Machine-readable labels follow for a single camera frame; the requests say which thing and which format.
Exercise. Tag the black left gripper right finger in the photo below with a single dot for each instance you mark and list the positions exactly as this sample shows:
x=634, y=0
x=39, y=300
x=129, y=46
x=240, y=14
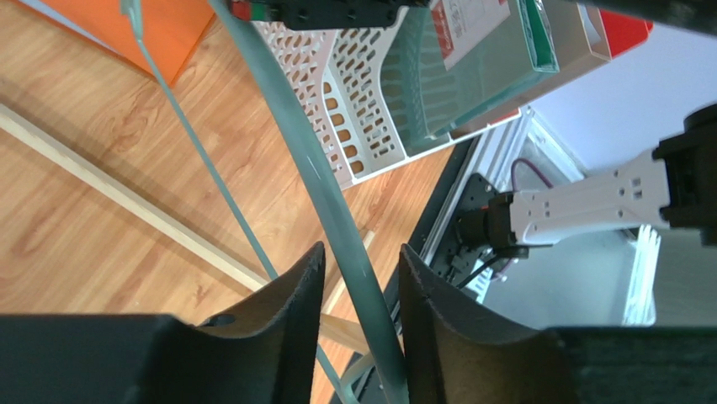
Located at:
x=458, y=351

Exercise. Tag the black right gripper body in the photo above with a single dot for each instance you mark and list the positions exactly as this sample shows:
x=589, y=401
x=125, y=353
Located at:
x=324, y=14

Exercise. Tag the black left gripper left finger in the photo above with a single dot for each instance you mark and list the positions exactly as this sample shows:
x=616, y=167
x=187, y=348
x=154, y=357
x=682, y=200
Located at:
x=261, y=350

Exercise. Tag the mint green clothes hanger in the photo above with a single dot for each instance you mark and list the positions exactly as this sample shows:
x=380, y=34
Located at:
x=323, y=189

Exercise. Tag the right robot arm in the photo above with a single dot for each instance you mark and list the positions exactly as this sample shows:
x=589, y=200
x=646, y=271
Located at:
x=672, y=185

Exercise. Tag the white plastic file rack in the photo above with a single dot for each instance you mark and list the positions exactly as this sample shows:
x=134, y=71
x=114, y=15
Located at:
x=335, y=74

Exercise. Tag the orange board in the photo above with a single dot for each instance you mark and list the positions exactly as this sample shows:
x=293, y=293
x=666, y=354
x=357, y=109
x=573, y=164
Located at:
x=172, y=30

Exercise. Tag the wooden hanging rack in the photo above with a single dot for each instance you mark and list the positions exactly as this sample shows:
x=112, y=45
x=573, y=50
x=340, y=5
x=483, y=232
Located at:
x=64, y=157

